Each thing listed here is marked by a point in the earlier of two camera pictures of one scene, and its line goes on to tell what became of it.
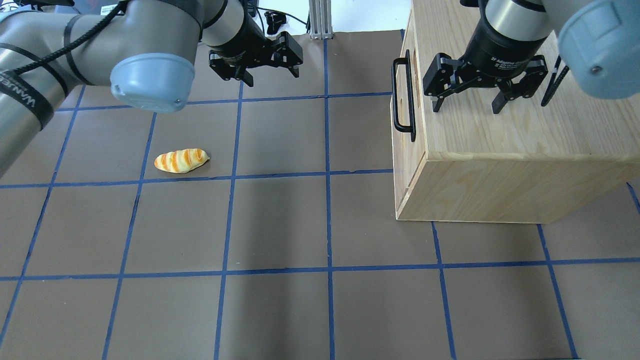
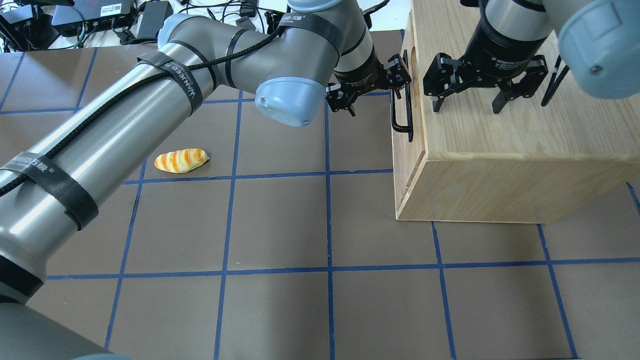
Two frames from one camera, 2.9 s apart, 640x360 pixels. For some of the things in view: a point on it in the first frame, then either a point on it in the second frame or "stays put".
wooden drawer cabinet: (530, 163) stays put
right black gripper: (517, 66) stays put
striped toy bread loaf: (181, 161) stays put
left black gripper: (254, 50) → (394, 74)
